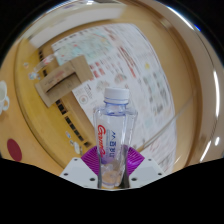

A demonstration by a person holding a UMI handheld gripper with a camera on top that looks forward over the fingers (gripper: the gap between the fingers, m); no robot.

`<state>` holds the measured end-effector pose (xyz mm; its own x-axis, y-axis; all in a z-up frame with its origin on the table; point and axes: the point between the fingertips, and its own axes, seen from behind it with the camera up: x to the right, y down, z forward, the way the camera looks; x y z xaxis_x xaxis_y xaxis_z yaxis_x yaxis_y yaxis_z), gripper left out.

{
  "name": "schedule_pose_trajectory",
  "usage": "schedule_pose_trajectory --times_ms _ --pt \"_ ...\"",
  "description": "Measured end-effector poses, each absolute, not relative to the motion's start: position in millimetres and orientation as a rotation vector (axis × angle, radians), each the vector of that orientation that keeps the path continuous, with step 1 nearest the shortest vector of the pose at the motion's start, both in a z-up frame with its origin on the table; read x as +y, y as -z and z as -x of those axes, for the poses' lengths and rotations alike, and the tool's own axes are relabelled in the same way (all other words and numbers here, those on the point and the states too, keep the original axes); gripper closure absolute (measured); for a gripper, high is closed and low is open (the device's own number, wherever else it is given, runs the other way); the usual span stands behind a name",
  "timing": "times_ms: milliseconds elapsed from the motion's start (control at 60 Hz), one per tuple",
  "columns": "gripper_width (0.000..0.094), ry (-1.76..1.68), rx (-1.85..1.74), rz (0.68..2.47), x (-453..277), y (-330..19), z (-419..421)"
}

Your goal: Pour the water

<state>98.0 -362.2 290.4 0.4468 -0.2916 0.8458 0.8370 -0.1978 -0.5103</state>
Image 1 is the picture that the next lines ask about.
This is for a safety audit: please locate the flat round red coaster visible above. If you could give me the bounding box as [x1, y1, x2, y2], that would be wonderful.
[6, 138, 23, 162]

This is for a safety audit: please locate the clear plastic water bottle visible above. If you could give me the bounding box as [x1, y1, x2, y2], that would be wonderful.
[92, 87, 139, 190]

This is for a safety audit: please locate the brown cardboard stand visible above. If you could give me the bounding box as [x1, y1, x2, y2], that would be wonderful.
[34, 54, 94, 108]

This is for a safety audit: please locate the wide printed wall poster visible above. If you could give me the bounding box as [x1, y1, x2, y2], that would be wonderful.
[51, 23, 178, 168]

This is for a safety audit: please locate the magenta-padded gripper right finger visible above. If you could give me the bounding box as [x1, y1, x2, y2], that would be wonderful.
[124, 145, 166, 190]

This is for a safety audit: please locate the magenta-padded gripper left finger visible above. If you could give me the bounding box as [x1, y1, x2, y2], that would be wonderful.
[59, 145, 101, 190]

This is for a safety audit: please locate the clear bottle with red label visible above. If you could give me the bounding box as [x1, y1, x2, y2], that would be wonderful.
[28, 54, 56, 81]

